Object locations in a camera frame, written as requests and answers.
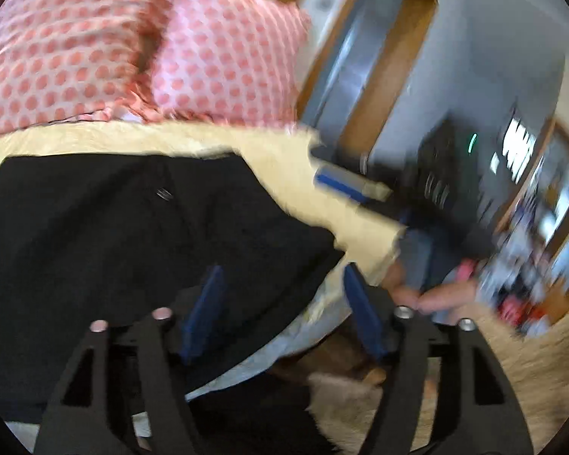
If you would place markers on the left pink polka-dot pillow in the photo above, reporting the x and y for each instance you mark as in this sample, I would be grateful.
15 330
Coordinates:
63 59

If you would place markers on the cream yellow bedspread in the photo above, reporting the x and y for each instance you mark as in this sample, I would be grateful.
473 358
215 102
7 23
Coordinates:
282 164

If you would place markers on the wooden door frame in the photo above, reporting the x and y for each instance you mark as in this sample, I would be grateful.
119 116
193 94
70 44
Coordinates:
355 66

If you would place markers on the black pants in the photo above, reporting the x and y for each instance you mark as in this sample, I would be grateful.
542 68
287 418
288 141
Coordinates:
113 237

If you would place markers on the right pink polka-dot pillow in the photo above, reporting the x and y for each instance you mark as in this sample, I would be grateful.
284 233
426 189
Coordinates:
232 61

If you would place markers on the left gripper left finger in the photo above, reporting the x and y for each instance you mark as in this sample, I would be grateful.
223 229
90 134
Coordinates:
123 389

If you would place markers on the right fleece sleeve forearm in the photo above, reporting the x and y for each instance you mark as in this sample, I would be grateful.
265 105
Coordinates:
537 367

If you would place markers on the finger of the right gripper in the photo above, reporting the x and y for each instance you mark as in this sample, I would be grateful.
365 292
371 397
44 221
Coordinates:
350 185

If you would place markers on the pink polka-dot pillow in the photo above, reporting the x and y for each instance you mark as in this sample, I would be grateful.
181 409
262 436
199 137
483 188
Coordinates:
232 61
63 59

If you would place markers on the person's right hand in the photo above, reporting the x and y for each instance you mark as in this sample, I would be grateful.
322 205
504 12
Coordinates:
441 298

